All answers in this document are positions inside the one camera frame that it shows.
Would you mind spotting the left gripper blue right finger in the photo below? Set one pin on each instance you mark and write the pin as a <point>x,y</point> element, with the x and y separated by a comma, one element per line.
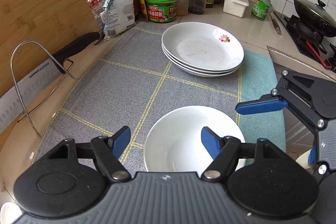
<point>211,141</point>

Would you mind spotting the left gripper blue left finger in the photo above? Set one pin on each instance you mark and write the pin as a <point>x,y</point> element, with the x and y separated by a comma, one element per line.
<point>119,141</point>

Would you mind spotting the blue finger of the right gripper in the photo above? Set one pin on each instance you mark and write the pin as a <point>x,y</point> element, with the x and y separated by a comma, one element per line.
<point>263,105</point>
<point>312,156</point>

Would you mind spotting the white bowl pink flower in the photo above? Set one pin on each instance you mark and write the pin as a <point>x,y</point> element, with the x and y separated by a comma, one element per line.
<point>174,142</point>

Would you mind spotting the large white floral plate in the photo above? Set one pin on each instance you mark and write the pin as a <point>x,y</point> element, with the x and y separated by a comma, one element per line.
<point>198,69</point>

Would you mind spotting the white plate with brown stain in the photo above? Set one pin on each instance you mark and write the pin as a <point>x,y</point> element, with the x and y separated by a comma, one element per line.
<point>200,74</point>

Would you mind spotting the grey and teal towel mat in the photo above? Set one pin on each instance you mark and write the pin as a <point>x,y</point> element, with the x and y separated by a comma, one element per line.
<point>134,84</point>

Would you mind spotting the gas stove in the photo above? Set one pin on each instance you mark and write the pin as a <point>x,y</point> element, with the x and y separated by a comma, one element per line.
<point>309,43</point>

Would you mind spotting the black wok with lid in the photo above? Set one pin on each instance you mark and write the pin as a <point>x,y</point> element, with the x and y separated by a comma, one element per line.
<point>316,17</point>

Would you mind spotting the small green label jar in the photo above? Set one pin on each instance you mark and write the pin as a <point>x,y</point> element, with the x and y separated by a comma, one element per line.
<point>260,9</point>

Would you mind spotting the white plastic seasoning box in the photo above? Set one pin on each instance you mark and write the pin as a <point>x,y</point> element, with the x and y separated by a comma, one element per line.
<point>235,7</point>

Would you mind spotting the white plastic food bag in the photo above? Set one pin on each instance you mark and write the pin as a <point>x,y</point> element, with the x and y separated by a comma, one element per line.
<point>117,17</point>

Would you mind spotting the yellow lidded spice jar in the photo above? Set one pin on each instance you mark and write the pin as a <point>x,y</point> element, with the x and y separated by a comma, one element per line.
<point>182,7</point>

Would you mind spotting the green lidded sauce jar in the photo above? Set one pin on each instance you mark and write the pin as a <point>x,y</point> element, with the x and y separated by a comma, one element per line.
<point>161,11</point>

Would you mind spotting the red white clipped food bag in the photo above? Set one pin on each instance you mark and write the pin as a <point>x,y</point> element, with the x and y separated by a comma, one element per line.
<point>98,1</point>

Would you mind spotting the bamboo cutting board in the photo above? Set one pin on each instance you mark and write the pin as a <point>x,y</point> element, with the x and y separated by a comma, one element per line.
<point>33,29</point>

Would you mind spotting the brown handled utensil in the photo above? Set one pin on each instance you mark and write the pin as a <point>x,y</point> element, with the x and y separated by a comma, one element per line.
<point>274,21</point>

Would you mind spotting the steel kitchen knife black handle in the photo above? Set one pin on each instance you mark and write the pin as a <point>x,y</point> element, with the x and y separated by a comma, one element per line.
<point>66,52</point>

